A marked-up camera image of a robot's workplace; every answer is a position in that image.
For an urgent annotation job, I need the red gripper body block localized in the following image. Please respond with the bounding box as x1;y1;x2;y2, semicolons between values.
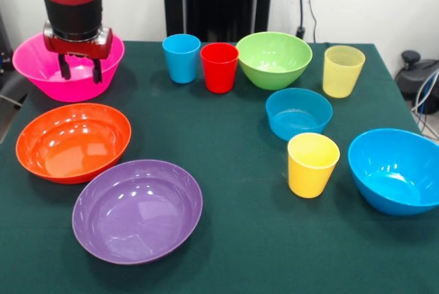
43;28;114;61

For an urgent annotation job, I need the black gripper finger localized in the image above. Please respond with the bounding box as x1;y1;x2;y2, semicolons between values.
57;53;72;81
91;58;104;85

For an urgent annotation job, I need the pink plastic bowl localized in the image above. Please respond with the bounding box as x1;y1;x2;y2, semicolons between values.
12;32;126;103

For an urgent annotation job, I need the black floor device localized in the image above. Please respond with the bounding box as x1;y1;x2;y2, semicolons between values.
394;50;439;115
0;11;27;103

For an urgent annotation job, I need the orange plastic bowl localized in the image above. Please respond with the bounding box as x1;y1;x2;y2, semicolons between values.
15;103;132;185

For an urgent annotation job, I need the blue plastic cup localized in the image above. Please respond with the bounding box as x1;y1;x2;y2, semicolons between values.
161;33;202;85

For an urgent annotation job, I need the red plastic cup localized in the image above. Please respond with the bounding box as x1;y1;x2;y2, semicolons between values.
200;42;240;95

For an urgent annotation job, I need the dark green table cloth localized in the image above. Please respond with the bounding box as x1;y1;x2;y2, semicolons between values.
0;40;439;294

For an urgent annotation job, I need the purple plastic bowl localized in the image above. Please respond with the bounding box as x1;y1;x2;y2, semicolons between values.
71;159;204;266

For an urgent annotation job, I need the green plastic bowl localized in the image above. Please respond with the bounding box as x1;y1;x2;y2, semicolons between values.
235;31;313;91

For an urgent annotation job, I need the small dark blue bowl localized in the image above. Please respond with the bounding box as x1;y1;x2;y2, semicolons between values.
265;88;334;142

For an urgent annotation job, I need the yellow plastic cup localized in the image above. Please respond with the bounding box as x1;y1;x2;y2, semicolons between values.
287;132;341;199

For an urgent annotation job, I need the translucent yellow-green plastic cup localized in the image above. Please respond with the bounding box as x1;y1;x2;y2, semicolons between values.
322;45;366;99

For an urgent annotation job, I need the large light blue bowl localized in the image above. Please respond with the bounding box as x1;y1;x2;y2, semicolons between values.
347;127;439;217

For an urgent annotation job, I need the bundle of blue white cables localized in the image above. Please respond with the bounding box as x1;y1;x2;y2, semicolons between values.
410;67;439;139

